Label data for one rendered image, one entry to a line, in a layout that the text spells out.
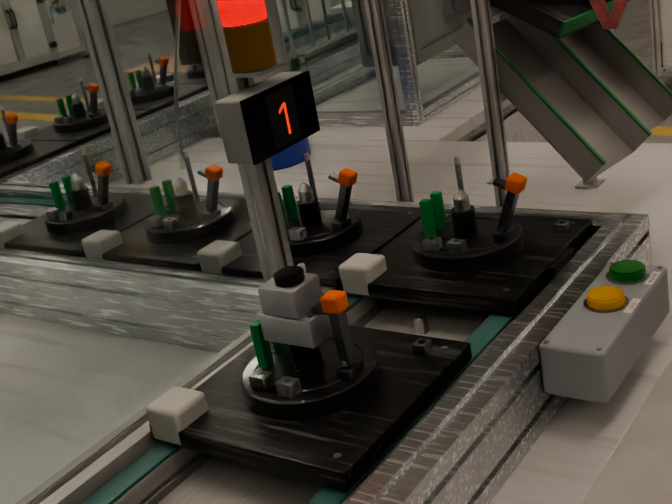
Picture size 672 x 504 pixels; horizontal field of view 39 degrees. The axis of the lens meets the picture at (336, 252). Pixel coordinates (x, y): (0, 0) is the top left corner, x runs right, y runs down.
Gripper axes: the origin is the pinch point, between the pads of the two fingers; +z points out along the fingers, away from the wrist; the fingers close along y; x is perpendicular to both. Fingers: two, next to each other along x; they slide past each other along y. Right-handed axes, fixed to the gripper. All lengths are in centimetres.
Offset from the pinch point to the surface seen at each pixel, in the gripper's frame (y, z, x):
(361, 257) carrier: 14.2, 25.6, -27.9
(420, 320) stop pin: 18.2, 30.8, -17.7
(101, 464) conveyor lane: 57, 29, -31
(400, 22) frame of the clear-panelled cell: -80, 16, -78
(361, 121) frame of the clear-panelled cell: -80, 39, -92
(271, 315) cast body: 41.2, 18.8, -19.7
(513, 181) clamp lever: 6.0, 17.2, -10.2
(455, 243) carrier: 10.9, 23.8, -16.1
